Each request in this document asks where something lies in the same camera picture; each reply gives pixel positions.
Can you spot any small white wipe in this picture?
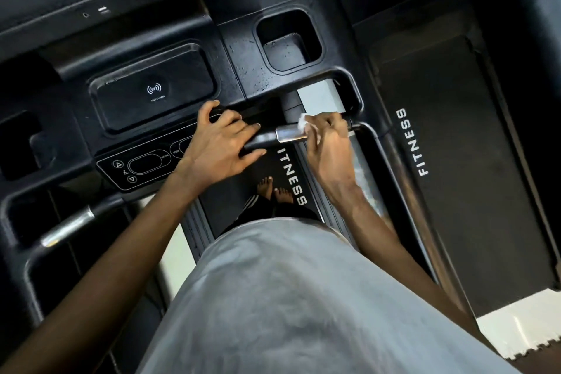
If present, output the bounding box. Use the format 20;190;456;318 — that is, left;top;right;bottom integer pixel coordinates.
297;113;322;144

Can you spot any black interlocking foam mat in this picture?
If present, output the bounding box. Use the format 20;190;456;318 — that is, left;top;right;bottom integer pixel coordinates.
500;341;561;374

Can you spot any person's right forearm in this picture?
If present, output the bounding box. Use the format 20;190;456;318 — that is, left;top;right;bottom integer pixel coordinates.
331;181;501;362

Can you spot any person's right hand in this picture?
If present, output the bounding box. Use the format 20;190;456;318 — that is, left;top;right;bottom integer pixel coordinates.
303;112;361;206

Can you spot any person's left hand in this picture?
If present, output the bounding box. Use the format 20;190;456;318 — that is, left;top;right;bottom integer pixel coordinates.
174;99;268;199

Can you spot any person's left forearm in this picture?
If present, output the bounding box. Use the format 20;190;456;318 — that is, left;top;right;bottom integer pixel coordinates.
0;168;201;374

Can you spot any person's bare foot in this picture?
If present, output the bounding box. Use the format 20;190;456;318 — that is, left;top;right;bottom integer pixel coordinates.
256;175;276;202
273;187;296;206

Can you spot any black treadmill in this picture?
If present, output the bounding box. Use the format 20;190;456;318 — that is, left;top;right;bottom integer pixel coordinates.
337;0;561;320
0;0;479;374

